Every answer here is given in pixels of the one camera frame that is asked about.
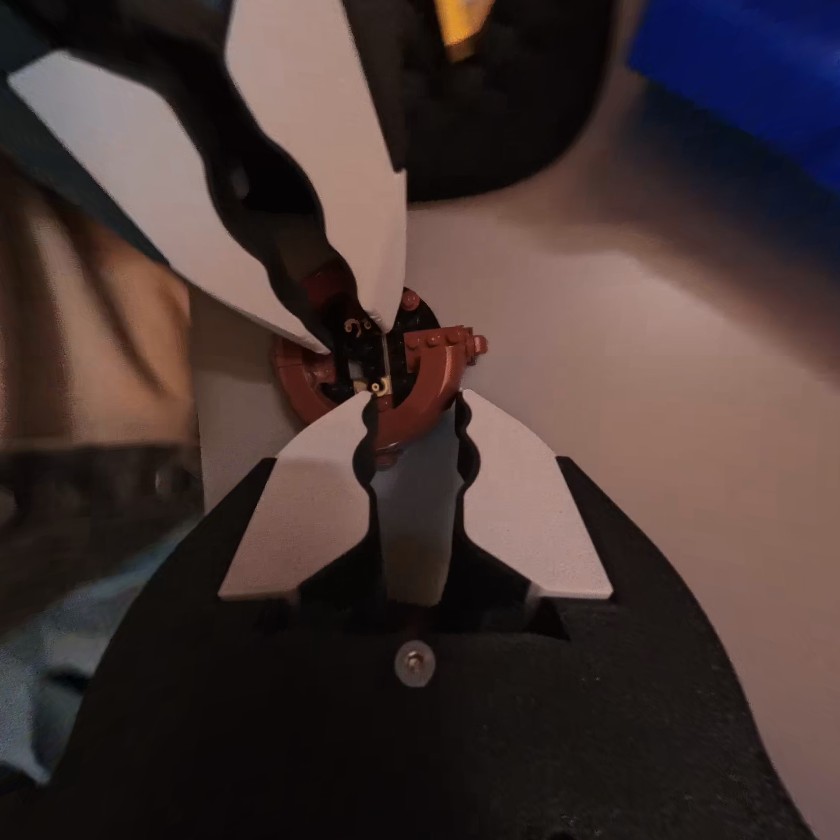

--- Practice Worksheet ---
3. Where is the yellow tan lego plate build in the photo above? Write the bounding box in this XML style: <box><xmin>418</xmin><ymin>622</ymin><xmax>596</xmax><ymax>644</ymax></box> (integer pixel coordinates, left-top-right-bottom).
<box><xmin>436</xmin><ymin>0</ymin><xmax>496</xmax><ymax>63</ymax></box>

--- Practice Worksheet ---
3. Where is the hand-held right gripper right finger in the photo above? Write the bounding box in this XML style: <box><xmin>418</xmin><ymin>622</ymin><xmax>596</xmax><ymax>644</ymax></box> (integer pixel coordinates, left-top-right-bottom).
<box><xmin>455</xmin><ymin>388</ymin><xmax>616</xmax><ymax>601</ymax></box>

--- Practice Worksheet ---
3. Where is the round brown orange lego build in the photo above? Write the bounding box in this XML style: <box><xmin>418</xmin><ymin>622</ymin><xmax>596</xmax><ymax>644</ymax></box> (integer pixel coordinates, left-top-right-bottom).
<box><xmin>274</xmin><ymin>261</ymin><xmax>490</xmax><ymax>470</ymax></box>

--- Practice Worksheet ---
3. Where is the black quilted armrest pad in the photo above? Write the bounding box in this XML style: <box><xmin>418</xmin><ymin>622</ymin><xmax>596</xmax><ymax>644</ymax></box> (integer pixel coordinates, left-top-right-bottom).
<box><xmin>394</xmin><ymin>0</ymin><xmax>614</xmax><ymax>201</ymax></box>

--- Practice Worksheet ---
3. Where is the blue bin with lego pieces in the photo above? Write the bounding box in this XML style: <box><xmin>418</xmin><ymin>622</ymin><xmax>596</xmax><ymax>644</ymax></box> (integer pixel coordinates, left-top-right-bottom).
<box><xmin>626</xmin><ymin>0</ymin><xmax>840</xmax><ymax>198</ymax></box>

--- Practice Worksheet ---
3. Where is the person's beige shirt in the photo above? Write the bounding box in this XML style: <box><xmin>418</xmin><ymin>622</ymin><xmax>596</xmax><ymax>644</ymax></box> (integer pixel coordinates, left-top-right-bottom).
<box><xmin>0</xmin><ymin>157</ymin><xmax>198</xmax><ymax>454</ymax></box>

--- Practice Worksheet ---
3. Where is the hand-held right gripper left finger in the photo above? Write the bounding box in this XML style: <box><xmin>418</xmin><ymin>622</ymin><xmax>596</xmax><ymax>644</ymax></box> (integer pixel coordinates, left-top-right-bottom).
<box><xmin>217</xmin><ymin>394</ymin><xmax>385</xmax><ymax>601</ymax></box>

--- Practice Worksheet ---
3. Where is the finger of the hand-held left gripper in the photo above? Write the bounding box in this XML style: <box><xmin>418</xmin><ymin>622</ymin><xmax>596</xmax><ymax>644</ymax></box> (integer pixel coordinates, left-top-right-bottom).
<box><xmin>225</xmin><ymin>0</ymin><xmax>410</xmax><ymax>330</ymax></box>
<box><xmin>7</xmin><ymin>50</ymin><xmax>333</xmax><ymax>355</ymax></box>

